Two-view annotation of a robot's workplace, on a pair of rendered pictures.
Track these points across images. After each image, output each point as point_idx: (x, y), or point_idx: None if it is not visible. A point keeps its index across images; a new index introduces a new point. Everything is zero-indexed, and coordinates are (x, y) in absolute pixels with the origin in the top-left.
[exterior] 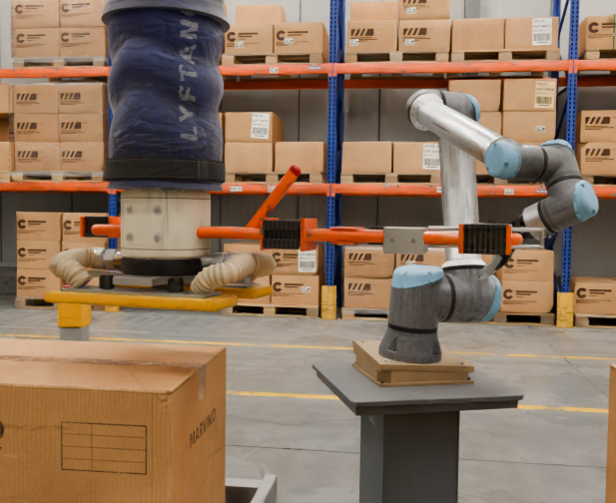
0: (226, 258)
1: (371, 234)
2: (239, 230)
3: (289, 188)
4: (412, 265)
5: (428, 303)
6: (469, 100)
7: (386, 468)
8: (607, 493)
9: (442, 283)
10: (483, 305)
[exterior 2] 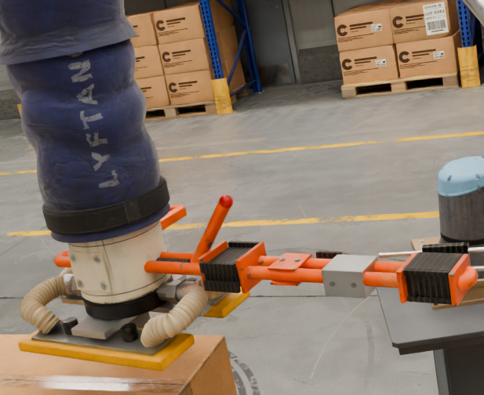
0: (178, 292)
1: (310, 276)
2: (182, 267)
3: (223, 219)
4: (463, 160)
5: (481, 211)
6: None
7: (453, 391)
8: None
9: None
10: None
